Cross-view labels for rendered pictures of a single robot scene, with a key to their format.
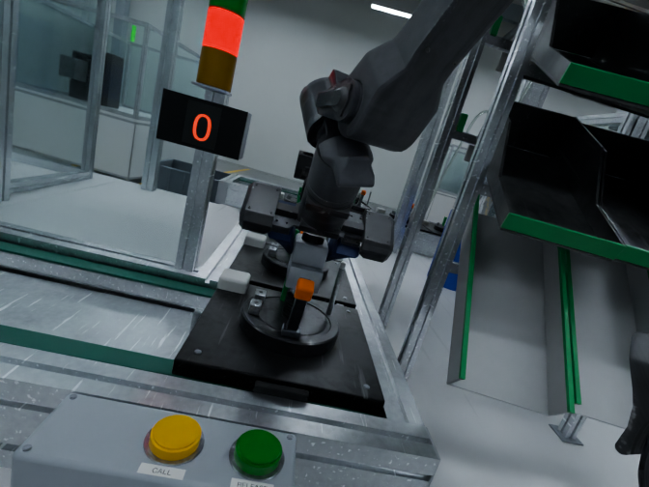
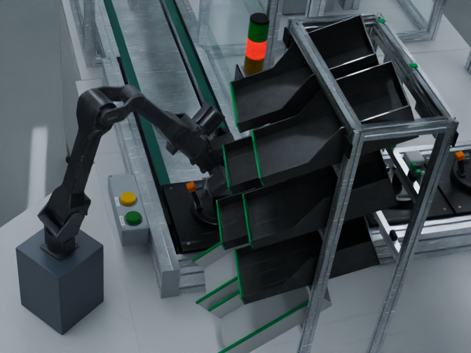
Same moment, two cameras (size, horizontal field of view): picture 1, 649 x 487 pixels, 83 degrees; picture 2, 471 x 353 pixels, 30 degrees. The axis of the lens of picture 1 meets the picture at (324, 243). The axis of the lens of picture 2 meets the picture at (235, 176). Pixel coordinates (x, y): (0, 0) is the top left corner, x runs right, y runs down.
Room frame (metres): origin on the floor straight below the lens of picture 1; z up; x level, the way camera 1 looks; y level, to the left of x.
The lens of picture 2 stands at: (0.12, -1.56, 2.54)
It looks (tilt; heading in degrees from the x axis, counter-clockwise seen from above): 42 degrees down; 76
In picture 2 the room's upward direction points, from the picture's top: 8 degrees clockwise
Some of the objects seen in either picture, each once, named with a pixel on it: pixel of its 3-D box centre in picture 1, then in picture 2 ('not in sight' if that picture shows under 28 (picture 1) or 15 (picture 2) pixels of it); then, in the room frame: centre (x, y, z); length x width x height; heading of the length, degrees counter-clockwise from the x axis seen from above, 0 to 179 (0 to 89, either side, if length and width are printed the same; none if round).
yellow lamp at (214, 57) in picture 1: (216, 70); (254, 62); (0.57, 0.22, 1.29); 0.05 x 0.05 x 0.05
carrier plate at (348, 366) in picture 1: (287, 333); (216, 212); (0.47, 0.02, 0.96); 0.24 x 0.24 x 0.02; 7
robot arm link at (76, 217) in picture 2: not in sight; (59, 216); (0.08, -0.16, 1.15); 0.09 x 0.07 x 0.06; 120
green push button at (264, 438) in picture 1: (257, 454); (133, 218); (0.26, 0.01, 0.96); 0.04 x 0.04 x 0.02
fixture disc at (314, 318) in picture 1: (290, 321); (217, 207); (0.47, 0.02, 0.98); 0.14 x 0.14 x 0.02
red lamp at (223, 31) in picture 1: (223, 33); (256, 45); (0.57, 0.22, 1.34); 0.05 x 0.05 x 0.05
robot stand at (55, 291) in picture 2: not in sight; (61, 275); (0.08, -0.17, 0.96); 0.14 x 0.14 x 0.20; 44
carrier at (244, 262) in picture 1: (298, 248); not in sight; (0.73, 0.05, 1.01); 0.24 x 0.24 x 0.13; 7
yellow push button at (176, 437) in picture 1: (175, 440); (127, 199); (0.25, 0.08, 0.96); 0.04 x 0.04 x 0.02
